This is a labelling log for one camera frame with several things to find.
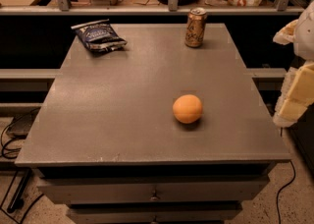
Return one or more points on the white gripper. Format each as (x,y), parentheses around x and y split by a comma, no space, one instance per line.
(305,39)

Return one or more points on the orange soda can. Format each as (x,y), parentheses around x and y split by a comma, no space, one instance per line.
(195,27)

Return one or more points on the blue chip bag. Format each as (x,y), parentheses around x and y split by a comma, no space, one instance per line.
(98,36)

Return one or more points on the orange fruit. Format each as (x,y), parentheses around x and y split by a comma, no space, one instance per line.
(187,109)

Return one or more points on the grey drawer cabinet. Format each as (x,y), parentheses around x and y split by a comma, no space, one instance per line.
(154,133)

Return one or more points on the upper drawer with knob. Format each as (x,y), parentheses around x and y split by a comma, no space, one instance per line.
(97,191)

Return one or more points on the drawer with knob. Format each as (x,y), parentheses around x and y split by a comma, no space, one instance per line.
(97,191)
(147,217)

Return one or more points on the lower drawer with knob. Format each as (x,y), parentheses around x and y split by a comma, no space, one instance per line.
(147,217)

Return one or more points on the black power adapter box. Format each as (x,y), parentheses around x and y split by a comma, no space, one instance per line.
(20,126)

